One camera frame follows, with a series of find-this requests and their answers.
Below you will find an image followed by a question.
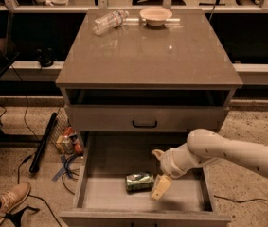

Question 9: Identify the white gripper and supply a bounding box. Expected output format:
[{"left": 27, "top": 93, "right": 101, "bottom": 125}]
[{"left": 150, "top": 144, "right": 202, "bottom": 201}]

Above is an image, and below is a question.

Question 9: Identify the wire basket with items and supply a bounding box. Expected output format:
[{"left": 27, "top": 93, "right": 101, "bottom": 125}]
[{"left": 49, "top": 108, "right": 83, "bottom": 155}]

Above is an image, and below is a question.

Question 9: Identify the black round device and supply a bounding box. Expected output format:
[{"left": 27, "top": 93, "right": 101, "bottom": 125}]
[{"left": 37, "top": 48, "right": 56, "bottom": 67}]

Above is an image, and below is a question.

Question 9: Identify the closed grey top drawer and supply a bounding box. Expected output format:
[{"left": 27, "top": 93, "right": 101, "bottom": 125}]
[{"left": 65, "top": 105, "right": 228, "bottom": 133}]

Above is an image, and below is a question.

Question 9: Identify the grey drawer cabinet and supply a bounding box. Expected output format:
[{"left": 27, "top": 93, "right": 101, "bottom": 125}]
[{"left": 56, "top": 8, "right": 242, "bottom": 142}]

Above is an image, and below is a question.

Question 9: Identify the clear plastic water bottle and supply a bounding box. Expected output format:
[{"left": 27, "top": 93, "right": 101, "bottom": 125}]
[{"left": 93, "top": 10, "right": 129, "bottom": 35}]

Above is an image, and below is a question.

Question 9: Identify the black drawer handle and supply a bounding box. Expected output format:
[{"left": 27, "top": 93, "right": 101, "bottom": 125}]
[{"left": 132, "top": 120, "right": 158, "bottom": 129}]

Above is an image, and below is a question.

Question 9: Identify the open grey middle drawer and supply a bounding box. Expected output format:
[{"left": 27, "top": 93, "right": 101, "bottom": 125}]
[{"left": 61, "top": 132, "right": 231, "bottom": 227}]

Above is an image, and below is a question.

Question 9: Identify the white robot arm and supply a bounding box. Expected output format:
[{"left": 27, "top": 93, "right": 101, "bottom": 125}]
[{"left": 150, "top": 129, "right": 268, "bottom": 201}]

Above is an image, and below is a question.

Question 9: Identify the blue cable bundle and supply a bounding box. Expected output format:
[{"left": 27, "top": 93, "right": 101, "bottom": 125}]
[{"left": 61, "top": 154, "right": 83, "bottom": 180}]

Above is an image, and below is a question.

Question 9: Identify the tan boot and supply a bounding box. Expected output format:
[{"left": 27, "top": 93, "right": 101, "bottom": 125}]
[{"left": 0, "top": 183, "right": 31, "bottom": 224}]

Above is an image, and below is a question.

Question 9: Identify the green soda can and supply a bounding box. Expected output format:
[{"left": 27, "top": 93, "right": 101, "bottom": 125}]
[{"left": 125, "top": 172, "right": 154, "bottom": 192}]

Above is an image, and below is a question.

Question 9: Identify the black floor cable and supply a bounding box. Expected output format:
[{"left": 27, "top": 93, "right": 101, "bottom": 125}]
[{"left": 16, "top": 151, "right": 63, "bottom": 227}]

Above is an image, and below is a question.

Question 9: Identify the black long bar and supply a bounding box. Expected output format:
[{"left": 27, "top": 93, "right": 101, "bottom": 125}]
[{"left": 29, "top": 113, "right": 58, "bottom": 174}]

